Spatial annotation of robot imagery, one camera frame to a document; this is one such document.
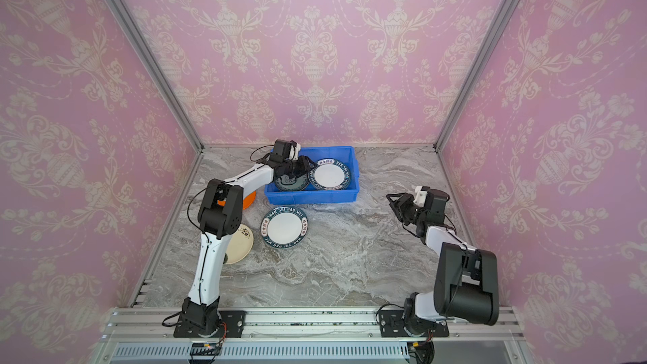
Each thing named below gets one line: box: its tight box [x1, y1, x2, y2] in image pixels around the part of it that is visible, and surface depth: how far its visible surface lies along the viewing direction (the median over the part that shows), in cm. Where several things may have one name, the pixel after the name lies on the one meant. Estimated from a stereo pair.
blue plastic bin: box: [264, 145, 360, 205], surface depth 105 cm
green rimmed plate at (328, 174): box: [307, 157, 351, 191], surface depth 108 cm
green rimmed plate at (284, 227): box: [260, 206, 310, 249], surface depth 97 cm
